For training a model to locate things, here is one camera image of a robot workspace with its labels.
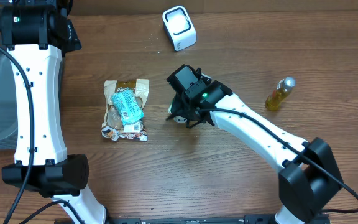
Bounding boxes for green lid jar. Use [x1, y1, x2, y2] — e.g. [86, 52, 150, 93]
[168, 105, 187, 123]

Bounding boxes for teal snack packet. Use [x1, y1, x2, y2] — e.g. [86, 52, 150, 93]
[111, 89, 144, 126]

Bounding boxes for brown white snack bag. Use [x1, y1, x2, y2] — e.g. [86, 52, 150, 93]
[101, 79, 150, 141]

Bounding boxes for yellow oil bottle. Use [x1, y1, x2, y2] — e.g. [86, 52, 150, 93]
[265, 77, 296, 111]

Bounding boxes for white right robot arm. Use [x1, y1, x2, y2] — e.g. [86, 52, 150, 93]
[167, 65, 342, 223]

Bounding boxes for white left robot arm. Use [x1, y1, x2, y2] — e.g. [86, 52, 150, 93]
[0, 0, 108, 223]

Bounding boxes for white barcode scanner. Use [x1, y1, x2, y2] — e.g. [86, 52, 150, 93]
[162, 6, 197, 52]

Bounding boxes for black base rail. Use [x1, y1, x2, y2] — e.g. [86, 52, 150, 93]
[54, 213, 331, 224]

